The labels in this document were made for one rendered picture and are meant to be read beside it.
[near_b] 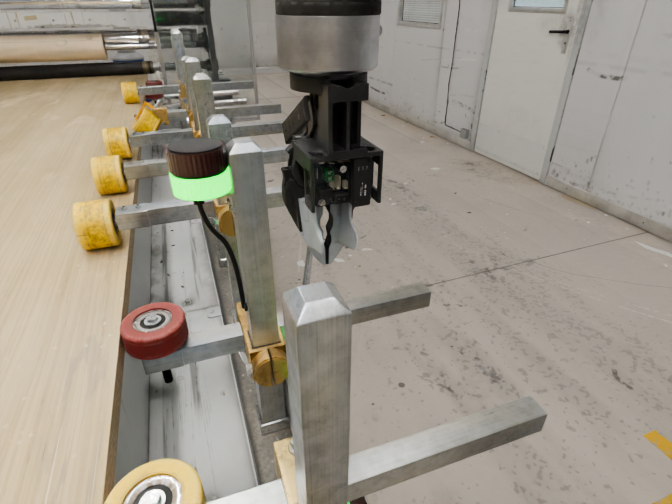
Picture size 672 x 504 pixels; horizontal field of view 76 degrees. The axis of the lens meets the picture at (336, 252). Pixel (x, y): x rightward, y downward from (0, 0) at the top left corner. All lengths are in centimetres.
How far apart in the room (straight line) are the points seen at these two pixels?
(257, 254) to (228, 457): 40
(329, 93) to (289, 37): 5
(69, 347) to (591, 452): 154
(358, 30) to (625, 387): 181
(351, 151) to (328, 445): 24
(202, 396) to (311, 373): 63
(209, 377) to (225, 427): 13
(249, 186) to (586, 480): 143
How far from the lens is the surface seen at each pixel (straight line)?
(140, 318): 63
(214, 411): 86
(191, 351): 63
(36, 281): 79
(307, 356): 27
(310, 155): 39
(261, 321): 57
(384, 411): 165
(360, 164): 40
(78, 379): 58
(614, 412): 191
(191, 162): 45
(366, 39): 39
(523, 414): 57
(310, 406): 30
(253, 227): 49
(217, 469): 79
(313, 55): 38
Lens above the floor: 127
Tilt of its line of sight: 30 degrees down
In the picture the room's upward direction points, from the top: straight up
